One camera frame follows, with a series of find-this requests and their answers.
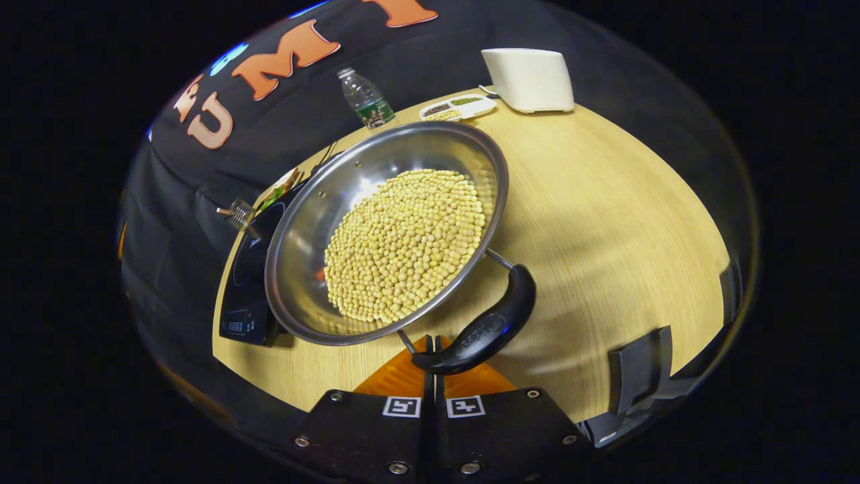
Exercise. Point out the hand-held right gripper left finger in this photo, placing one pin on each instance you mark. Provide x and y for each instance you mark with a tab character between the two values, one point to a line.
363	430

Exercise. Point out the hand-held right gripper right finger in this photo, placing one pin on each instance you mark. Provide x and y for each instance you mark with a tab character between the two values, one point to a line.
510	430

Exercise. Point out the black induction cooktop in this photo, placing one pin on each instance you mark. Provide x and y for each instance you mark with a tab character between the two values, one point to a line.
248	296

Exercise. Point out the pile of soybeans in pot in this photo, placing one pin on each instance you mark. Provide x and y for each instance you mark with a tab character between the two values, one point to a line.
403	242

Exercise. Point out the black chair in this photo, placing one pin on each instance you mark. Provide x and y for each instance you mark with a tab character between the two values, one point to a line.
731	289
638	370

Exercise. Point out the sandwich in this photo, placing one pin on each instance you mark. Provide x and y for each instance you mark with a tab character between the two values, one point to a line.
277	191

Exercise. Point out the small soybean pile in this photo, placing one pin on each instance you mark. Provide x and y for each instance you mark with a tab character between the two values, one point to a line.
443	115

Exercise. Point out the white divided tray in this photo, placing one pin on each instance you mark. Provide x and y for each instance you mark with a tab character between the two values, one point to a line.
480	106

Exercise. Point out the clear plastic water bottle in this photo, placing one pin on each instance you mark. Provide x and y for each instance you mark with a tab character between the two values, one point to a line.
366	101

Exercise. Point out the pile of red beans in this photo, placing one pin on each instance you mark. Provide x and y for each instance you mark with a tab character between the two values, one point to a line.
437	107

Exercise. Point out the pile of green mung beans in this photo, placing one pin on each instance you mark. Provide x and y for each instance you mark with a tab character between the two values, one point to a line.
465	101

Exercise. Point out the white toaster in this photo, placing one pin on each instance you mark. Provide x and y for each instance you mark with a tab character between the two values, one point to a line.
531	77

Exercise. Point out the black backdrop cloth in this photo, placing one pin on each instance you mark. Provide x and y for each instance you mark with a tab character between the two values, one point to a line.
437	60

